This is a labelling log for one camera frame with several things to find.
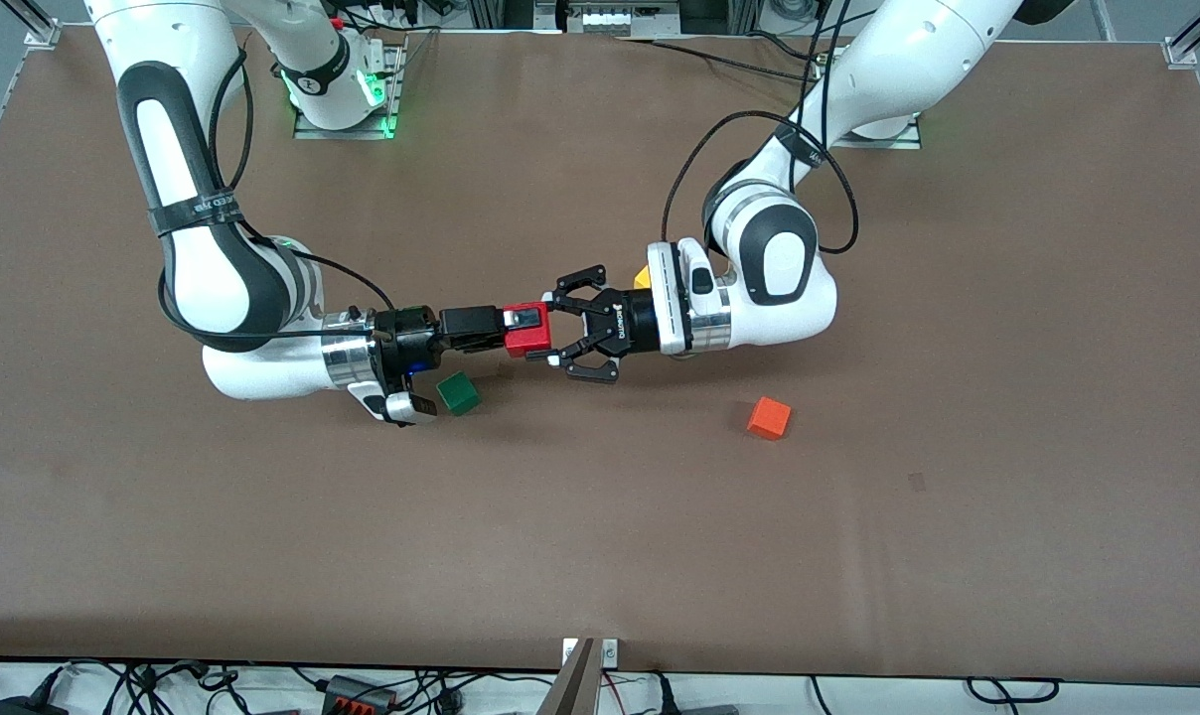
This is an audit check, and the red wooden cube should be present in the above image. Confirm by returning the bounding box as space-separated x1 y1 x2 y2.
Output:
504 301 554 360

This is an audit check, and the green wooden cube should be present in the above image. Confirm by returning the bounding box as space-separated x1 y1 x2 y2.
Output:
437 370 483 417

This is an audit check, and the orange wooden cube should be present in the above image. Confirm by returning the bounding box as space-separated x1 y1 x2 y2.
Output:
746 395 793 441

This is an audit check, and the grey electronics box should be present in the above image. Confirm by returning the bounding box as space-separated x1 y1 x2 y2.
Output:
565 0 682 37

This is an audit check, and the orange black connector box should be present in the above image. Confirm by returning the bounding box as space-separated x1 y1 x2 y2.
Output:
322 675 398 715

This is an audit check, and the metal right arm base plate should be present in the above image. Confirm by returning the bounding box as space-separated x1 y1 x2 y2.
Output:
292 45 404 141

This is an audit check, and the long black table cable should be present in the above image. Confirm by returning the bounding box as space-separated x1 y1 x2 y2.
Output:
615 36 815 84

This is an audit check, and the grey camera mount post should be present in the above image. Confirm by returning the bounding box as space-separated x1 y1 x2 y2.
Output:
535 638 601 715

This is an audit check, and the short black table cable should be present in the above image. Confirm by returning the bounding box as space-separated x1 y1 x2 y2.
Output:
744 30 822 63

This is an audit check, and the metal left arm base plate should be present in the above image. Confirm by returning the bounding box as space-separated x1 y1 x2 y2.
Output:
836 114 923 151

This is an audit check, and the black looped floor cable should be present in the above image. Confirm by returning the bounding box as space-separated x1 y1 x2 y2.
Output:
966 677 1063 707

